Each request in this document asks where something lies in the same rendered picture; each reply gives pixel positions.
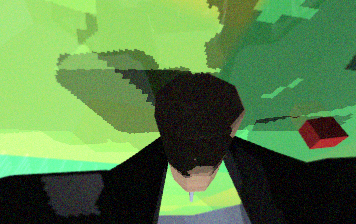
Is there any dark red cube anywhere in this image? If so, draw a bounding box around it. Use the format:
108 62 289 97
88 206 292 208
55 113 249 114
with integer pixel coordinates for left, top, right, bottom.
298 116 349 149

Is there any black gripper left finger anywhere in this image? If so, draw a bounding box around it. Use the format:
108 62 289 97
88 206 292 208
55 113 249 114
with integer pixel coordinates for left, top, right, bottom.
0 136 168 224

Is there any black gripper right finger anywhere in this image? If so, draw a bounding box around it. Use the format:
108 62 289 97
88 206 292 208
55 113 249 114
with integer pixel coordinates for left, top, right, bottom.
223 136 356 224

